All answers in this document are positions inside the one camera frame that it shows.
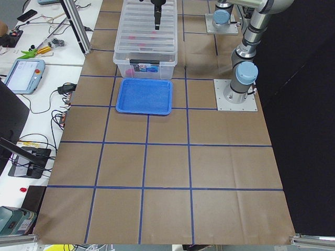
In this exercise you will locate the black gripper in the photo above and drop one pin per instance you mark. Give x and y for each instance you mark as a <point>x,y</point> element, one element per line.
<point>157,3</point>

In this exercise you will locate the clear plastic box lid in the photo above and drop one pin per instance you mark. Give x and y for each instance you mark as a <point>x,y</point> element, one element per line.
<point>137,19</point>

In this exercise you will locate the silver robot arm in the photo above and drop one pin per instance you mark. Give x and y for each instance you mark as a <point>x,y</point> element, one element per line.
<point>244,70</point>

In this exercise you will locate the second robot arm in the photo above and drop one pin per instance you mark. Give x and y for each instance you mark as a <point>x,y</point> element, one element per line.
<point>221,15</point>

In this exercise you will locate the clear plastic storage box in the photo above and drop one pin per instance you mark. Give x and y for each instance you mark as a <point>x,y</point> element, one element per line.
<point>145,65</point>

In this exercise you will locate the green device box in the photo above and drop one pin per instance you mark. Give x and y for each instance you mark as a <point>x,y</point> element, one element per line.
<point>16,221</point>

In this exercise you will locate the blue plastic tray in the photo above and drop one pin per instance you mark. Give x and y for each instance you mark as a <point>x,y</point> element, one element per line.
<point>145,96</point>

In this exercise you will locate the black power adapter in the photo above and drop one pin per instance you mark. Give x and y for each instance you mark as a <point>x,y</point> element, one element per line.
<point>66,88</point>

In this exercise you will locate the black smartphone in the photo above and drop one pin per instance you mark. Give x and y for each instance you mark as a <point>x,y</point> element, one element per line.
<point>26,15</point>

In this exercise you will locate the green yellow hand tool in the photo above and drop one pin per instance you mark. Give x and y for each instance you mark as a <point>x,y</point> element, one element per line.
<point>33,52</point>

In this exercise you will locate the teach pendant tablet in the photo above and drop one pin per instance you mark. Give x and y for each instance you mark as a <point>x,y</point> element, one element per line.
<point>25,75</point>

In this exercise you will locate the black monitor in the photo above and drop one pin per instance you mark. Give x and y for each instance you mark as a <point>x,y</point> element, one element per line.
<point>14,114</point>

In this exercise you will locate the black monitor stand base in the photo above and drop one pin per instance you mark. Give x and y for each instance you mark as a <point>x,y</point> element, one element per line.
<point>24,168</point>

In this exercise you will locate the aluminium frame post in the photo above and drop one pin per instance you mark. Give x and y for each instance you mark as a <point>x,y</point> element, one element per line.
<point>74,19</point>

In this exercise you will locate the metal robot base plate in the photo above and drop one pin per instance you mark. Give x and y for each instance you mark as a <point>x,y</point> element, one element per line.
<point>228,100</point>

